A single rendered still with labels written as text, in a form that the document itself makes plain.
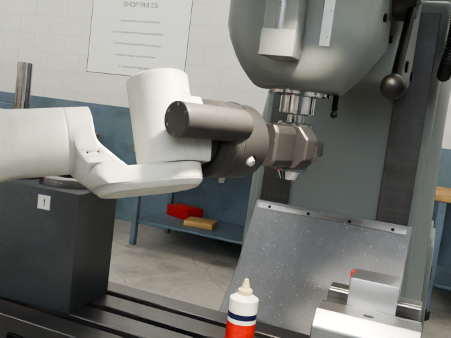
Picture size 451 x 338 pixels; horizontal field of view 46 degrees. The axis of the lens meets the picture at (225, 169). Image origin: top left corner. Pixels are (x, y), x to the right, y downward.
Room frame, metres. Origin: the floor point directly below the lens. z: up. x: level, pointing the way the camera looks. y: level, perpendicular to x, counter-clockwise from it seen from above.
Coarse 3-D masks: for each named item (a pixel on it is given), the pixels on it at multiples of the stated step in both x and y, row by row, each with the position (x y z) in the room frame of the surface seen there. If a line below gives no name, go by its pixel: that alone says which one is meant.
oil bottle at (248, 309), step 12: (240, 288) 0.72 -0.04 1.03; (240, 300) 0.71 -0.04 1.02; (252, 300) 0.71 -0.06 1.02; (228, 312) 0.72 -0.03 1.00; (240, 312) 0.70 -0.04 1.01; (252, 312) 0.71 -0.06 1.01; (228, 324) 0.71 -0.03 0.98; (240, 324) 0.70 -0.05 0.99; (252, 324) 0.71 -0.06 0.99; (228, 336) 0.71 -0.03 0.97; (240, 336) 0.70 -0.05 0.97; (252, 336) 0.71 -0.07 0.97
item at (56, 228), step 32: (0, 192) 0.82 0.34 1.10; (32, 192) 0.81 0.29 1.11; (64, 192) 0.79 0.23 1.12; (0, 224) 0.82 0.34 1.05; (32, 224) 0.81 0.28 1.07; (64, 224) 0.79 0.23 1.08; (96, 224) 0.84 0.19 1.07; (0, 256) 0.82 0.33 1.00; (32, 256) 0.81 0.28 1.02; (64, 256) 0.79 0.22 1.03; (96, 256) 0.85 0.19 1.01; (0, 288) 0.82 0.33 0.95; (32, 288) 0.80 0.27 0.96; (64, 288) 0.79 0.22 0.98; (96, 288) 0.86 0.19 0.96
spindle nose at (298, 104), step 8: (288, 96) 0.71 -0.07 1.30; (296, 96) 0.71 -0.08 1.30; (304, 96) 0.71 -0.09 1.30; (280, 104) 0.73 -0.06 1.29; (288, 104) 0.71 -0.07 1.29; (296, 104) 0.71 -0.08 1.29; (304, 104) 0.71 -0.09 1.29; (312, 104) 0.72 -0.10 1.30; (288, 112) 0.71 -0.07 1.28; (296, 112) 0.71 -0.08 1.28; (304, 112) 0.71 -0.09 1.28; (312, 112) 0.72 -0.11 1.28
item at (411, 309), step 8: (336, 288) 0.73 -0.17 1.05; (344, 288) 0.73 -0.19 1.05; (328, 296) 0.73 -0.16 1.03; (336, 296) 0.72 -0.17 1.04; (344, 296) 0.72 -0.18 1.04; (400, 296) 0.73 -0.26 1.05; (400, 304) 0.70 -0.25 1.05; (408, 304) 0.70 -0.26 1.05; (416, 304) 0.70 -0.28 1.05; (400, 312) 0.70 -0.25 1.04; (408, 312) 0.69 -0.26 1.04; (416, 312) 0.69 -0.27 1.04; (416, 320) 0.69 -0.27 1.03
